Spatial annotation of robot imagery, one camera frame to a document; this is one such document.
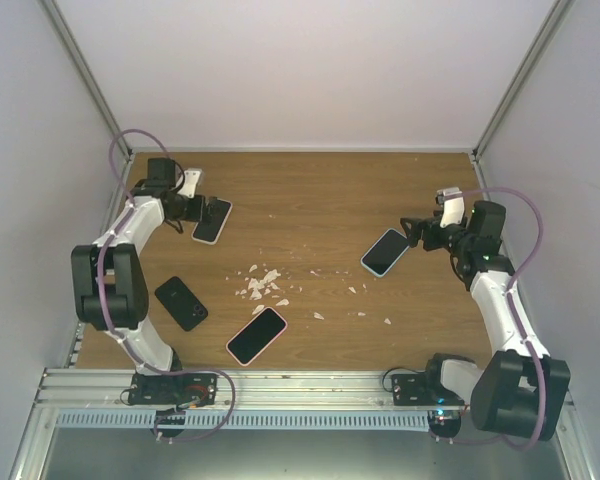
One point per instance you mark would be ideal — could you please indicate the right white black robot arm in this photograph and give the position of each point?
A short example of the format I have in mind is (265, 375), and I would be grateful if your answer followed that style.
(521, 391)

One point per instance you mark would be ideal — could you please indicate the white debris pile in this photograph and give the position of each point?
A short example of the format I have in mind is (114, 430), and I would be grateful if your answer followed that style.
(262, 283)

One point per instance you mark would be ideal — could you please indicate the phone in pink case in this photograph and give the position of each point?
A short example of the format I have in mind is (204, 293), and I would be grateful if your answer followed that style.
(256, 336)

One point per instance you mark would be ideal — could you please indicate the left aluminium corner post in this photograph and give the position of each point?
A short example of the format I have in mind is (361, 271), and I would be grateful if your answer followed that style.
(69, 43)

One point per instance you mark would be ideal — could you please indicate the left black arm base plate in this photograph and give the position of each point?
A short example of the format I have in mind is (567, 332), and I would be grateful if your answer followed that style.
(182, 391)

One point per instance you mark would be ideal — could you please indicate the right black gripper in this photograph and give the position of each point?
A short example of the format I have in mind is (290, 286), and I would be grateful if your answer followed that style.
(418, 225)

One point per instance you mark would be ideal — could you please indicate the right aluminium corner post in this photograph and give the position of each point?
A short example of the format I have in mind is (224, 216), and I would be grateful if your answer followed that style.
(548, 28)

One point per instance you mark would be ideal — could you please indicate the phone in blue case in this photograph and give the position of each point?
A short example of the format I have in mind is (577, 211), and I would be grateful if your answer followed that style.
(380, 258)

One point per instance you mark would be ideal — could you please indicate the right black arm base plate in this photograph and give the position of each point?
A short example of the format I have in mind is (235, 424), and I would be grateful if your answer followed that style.
(410, 388)

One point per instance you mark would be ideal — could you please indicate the beige phone case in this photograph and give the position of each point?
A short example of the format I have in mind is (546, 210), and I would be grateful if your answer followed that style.
(200, 239)

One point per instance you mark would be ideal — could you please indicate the aluminium front rail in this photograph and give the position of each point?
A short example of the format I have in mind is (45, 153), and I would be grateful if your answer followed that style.
(250, 389)

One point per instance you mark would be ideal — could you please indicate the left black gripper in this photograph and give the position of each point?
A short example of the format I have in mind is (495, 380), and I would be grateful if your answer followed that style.
(211, 215)

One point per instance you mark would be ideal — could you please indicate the aluminium corner post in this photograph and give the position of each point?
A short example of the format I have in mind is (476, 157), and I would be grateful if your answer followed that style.
(548, 28)
(69, 43)

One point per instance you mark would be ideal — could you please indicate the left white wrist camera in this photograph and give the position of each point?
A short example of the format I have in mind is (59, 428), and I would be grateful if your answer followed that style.
(191, 179)

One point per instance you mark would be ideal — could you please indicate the black phone face down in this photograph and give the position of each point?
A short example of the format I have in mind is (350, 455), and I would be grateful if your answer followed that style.
(181, 303)

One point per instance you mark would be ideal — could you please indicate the grey slotted cable duct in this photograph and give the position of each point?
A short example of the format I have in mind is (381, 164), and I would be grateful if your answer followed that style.
(257, 420)

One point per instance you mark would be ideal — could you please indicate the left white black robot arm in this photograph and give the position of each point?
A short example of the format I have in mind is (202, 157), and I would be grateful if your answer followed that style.
(110, 290)

